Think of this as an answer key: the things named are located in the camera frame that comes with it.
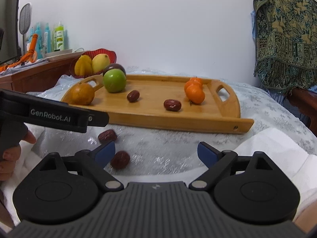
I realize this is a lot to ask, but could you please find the green spray bottle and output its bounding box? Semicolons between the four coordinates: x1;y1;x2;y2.
55;21;64;51

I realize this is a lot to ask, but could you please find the wooden serving tray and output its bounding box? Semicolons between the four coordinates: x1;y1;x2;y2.
61;74;254;134

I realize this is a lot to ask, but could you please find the green patterned fringed cloth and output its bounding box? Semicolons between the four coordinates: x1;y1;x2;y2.
254;0;316;93

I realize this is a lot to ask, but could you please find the wooden side cabinet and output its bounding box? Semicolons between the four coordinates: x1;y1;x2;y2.
1;52;82;93

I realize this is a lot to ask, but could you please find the person left hand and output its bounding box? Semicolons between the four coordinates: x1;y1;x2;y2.
1;121;36;181

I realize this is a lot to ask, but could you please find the snowflake lace tablecloth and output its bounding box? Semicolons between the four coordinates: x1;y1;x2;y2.
30;82;316;176

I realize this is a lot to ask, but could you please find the blue bottle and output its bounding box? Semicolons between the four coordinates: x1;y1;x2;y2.
34;22;42;59
44;23;51;54

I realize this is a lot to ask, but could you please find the dark wooden chair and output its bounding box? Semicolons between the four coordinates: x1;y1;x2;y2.
287;88;317;135

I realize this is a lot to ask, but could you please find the black monitor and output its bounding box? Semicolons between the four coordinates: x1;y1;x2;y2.
1;0;21;63

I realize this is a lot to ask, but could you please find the large dull orange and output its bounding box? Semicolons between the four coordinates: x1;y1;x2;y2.
70;83;95;105

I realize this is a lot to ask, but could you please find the white towel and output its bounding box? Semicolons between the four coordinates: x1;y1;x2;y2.
1;128;316;231

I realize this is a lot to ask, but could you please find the red jujube date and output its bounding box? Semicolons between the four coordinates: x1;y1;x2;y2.
110;151;131;170
98;129;118;143
163;99;182;112
127;90;140;103

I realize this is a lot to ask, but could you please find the red fruit bowl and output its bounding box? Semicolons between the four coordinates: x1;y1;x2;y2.
69;48;117;79

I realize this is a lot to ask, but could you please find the green apple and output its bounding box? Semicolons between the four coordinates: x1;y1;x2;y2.
103;69;126;93

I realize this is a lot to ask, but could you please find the yellow starfruit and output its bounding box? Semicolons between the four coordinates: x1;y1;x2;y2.
74;55;92;76

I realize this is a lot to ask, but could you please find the yellow mango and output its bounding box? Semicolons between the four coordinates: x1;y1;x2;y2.
91;54;110;74

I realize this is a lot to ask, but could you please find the mandarin orange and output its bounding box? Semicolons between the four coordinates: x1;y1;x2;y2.
185;84;205;104
184;80;202;92
190;77;203;84

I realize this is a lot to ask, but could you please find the white tray on cabinet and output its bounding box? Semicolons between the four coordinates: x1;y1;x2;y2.
43;48;85;62

